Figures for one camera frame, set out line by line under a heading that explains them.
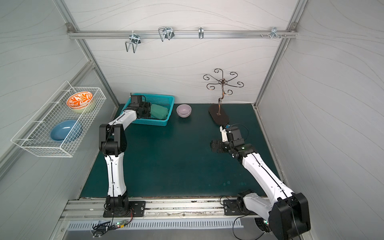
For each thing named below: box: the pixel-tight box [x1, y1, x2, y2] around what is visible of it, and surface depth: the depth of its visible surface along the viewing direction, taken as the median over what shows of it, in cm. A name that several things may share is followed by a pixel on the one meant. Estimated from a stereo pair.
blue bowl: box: [50, 119, 83, 142], surface depth 65 cm
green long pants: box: [150, 104, 170, 120], surface depth 103 cm
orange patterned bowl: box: [66, 91, 93, 111], surface depth 75 cm
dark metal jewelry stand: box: [203, 68, 245, 126], surface depth 95 cm
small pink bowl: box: [176, 103, 192, 118], surface depth 114 cm
